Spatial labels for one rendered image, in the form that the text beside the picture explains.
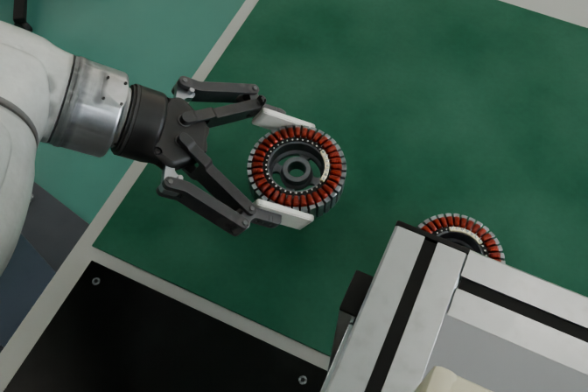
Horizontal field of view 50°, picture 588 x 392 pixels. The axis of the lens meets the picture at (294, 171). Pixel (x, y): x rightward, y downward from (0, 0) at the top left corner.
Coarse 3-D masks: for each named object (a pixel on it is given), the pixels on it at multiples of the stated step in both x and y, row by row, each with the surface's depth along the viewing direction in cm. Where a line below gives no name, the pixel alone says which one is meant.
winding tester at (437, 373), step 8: (432, 368) 14; (440, 368) 13; (432, 376) 13; (440, 376) 13; (448, 376) 13; (456, 376) 13; (424, 384) 14; (432, 384) 13; (440, 384) 13; (448, 384) 13; (456, 384) 13; (464, 384) 13; (472, 384) 13
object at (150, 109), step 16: (144, 96) 62; (160, 96) 63; (144, 112) 61; (160, 112) 62; (176, 112) 66; (128, 128) 61; (144, 128) 61; (160, 128) 62; (176, 128) 65; (192, 128) 66; (208, 128) 67; (128, 144) 61; (144, 144) 62; (160, 144) 63; (176, 144) 64; (144, 160) 64; (160, 160) 63; (176, 160) 64; (192, 160) 65
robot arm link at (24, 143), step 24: (0, 120) 50; (0, 144) 47; (24, 144) 51; (0, 168) 46; (24, 168) 50; (0, 192) 46; (24, 192) 49; (0, 216) 45; (24, 216) 50; (0, 240) 45; (0, 264) 45
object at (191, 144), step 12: (180, 144) 64; (192, 144) 64; (192, 156) 64; (204, 156) 65; (192, 168) 67; (204, 168) 65; (216, 168) 65; (204, 180) 66; (216, 180) 65; (228, 180) 66; (216, 192) 66; (228, 192) 65; (240, 192) 66; (228, 204) 66; (240, 204) 65; (252, 204) 66
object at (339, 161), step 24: (264, 144) 72; (288, 144) 73; (312, 144) 72; (336, 144) 73; (264, 168) 71; (288, 168) 72; (336, 168) 71; (264, 192) 69; (288, 192) 69; (312, 192) 69; (336, 192) 70
